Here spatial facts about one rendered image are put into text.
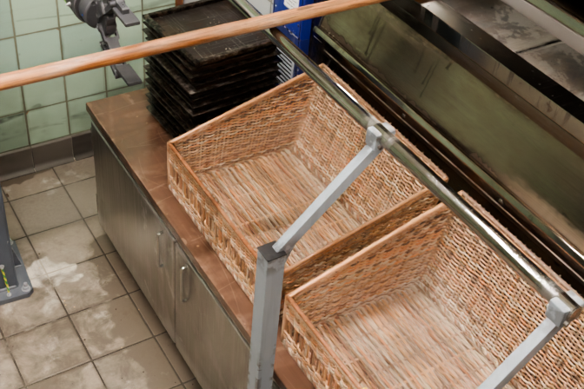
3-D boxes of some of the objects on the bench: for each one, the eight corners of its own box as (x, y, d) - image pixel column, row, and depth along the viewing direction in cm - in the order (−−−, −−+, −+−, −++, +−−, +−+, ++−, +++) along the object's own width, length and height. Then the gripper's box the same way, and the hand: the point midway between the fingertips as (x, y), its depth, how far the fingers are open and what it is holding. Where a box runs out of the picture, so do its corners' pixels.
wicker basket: (441, 269, 218) (463, 185, 201) (611, 441, 182) (656, 356, 165) (275, 339, 196) (284, 252, 179) (431, 551, 160) (461, 467, 143)
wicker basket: (315, 139, 256) (324, 59, 239) (433, 261, 220) (454, 177, 203) (162, 185, 234) (162, 101, 217) (267, 329, 198) (275, 241, 181)
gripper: (109, -52, 179) (150, -6, 165) (114, 52, 194) (153, 102, 181) (73, -47, 175) (113, 1, 162) (82, 59, 191) (119, 110, 177)
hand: (132, 51), depth 172 cm, fingers open, 13 cm apart
